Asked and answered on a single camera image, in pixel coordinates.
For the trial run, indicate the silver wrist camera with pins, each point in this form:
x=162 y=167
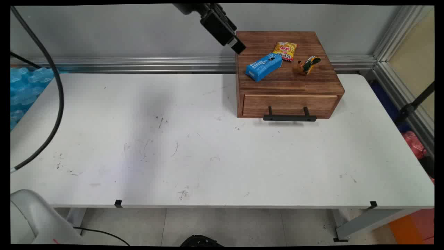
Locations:
x=236 y=45

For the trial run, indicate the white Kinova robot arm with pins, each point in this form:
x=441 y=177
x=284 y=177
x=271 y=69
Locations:
x=33 y=218

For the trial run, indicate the yellow snack packet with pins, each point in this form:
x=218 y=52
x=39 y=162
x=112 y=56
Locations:
x=285 y=50

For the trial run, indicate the aluminium profile post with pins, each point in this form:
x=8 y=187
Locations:
x=399 y=33

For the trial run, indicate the black round floor object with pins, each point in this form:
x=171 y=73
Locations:
x=201 y=241

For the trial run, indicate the blue bubble wrap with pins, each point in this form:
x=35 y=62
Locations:
x=24 y=93

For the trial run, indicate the green orange snack packet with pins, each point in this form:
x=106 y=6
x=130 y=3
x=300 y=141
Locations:
x=307 y=65

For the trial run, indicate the brown wooden drawer cabinet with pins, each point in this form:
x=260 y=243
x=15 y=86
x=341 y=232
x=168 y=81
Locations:
x=312 y=81

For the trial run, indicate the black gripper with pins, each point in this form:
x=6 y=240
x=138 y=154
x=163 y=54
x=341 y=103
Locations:
x=189 y=8

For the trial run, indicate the long aluminium profile rail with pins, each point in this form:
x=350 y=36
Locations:
x=138 y=65

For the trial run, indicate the short grey table leg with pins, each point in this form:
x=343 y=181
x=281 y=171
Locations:
x=77 y=217

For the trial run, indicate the black tripod stand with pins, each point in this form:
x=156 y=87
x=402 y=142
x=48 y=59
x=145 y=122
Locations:
x=411 y=106

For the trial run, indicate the black tape marker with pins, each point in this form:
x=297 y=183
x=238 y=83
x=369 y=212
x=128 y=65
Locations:
x=118 y=203
x=373 y=204

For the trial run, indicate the red plastic bag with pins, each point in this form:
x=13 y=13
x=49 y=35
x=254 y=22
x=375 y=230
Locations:
x=414 y=144

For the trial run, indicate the grey table leg with foot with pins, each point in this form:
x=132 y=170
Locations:
x=367 y=220

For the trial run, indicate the blue cardboard box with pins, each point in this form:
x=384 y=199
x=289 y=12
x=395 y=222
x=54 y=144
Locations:
x=263 y=67

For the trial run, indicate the short aluminium profile rail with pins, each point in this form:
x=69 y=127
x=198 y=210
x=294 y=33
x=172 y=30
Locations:
x=406 y=100

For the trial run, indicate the orange floor mat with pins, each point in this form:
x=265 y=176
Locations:
x=412 y=227

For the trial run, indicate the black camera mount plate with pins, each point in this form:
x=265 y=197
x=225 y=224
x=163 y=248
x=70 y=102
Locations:
x=218 y=27

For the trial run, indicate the blue storage bin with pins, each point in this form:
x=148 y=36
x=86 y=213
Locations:
x=390 y=104

